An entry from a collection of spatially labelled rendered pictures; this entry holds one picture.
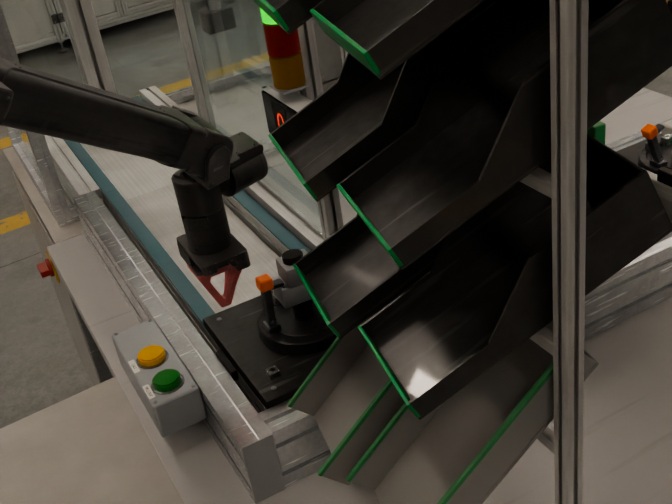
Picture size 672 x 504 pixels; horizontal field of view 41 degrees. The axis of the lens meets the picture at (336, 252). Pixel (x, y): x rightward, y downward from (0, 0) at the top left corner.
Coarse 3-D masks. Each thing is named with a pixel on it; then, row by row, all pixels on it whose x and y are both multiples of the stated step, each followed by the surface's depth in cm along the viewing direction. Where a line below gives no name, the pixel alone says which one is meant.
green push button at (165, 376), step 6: (162, 372) 126; (168, 372) 125; (174, 372) 125; (156, 378) 125; (162, 378) 124; (168, 378) 124; (174, 378) 124; (180, 378) 125; (156, 384) 123; (162, 384) 123; (168, 384) 123; (174, 384) 123; (162, 390) 123; (168, 390) 123
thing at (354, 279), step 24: (336, 240) 100; (360, 240) 100; (312, 264) 101; (336, 264) 99; (360, 264) 97; (384, 264) 95; (432, 264) 90; (312, 288) 98; (336, 288) 96; (360, 288) 94; (384, 288) 90; (336, 312) 94; (360, 312) 90
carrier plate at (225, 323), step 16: (240, 304) 138; (256, 304) 137; (208, 320) 135; (224, 320) 135; (240, 320) 134; (256, 320) 134; (224, 336) 131; (240, 336) 131; (256, 336) 130; (224, 352) 130; (240, 352) 127; (256, 352) 127; (272, 352) 126; (320, 352) 125; (240, 368) 124; (256, 368) 124; (288, 368) 123; (304, 368) 122; (256, 384) 121; (272, 384) 120; (288, 384) 120; (272, 400) 118
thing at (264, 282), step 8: (256, 280) 124; (264, 280) 123; (272, 280) 123; (280, 280) 125; (264, 288) 123; (272, 288) 124; (264, 296) 124; (264, 304) 125; (272, 304) 125; (264, 312) 127; (272, 312) 126; (272, 320) 127
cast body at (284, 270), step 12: (288, 252) 125; (300, 252) 124; (276, 264) 126; (288, 264) 124; (288, 276) 123; (276, 288) 126; (288, 288) 124; (300, 288) 125; (288, 300) 125; (300, 300) 126
